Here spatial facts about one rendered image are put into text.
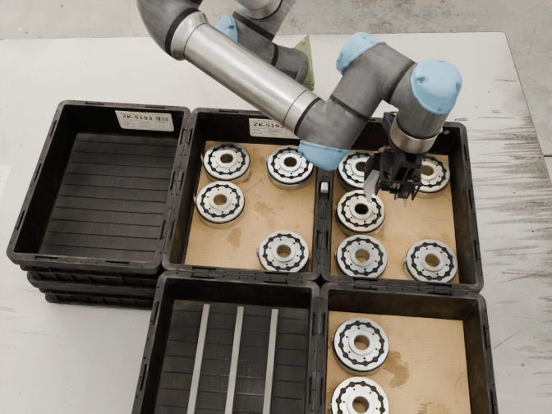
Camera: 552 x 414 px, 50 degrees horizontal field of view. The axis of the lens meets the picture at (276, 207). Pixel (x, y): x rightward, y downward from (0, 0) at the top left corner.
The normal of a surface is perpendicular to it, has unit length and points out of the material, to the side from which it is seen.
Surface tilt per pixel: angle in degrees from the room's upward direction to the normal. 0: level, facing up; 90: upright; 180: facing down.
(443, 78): 6
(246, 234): 0
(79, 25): 0
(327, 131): 42
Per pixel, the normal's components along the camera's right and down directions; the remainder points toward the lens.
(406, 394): 0.00, -0.52
